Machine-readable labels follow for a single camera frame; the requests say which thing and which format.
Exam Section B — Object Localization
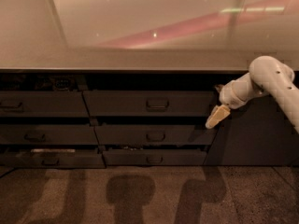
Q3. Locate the dark clutter in left drawer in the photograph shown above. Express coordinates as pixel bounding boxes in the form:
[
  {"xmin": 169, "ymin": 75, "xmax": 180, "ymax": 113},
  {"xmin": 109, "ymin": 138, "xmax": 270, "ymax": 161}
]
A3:
[{"xmin": 0, "ymin": 74, "xmax": 77, "ymax": 91}]

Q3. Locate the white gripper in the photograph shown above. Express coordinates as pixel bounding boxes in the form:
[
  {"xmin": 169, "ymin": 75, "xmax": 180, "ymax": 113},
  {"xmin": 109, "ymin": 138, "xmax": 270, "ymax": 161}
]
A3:
[{"xmin": 206, "ymin": 73, "xmax": 259, "ymax": 129}]

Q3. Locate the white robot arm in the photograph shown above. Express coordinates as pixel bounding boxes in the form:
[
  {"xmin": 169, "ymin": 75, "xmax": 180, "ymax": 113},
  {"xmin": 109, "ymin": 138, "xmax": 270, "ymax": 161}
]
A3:
[{"xmin": 206, "ymin": 56, "xmax": 299, "ymax": 133}]

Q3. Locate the dark drawer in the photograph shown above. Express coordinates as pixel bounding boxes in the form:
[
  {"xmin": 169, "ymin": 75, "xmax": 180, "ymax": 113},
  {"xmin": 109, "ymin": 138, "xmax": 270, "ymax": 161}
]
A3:
[
  {"xmin": 103, "ymin": 149, "xmax": 206, "ymax": 166},
  {"xmin": 0, "ymin": 125, "xmax": 98, "ymax": 145},
  {"xmin": 0, "ymin": 91, "xmax": 88, "ymax": 118},
  {"xmin": 95, "ymin": 125, "xmax": 217, "ymax": 146},
  {"xmin": 83, "ymin": 91, "xmax": 217, "ymax": 117},
  {"xmin": 0, "ymin": 149, "xmax": 106, "ymax": 169}
]

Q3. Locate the light flat item in drawer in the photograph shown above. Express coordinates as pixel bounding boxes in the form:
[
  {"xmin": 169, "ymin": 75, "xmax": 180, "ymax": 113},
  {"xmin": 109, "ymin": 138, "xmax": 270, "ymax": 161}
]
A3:
[{"xmin": 31, "ymin": 148, "xmax": 76, "ymax": 153}]

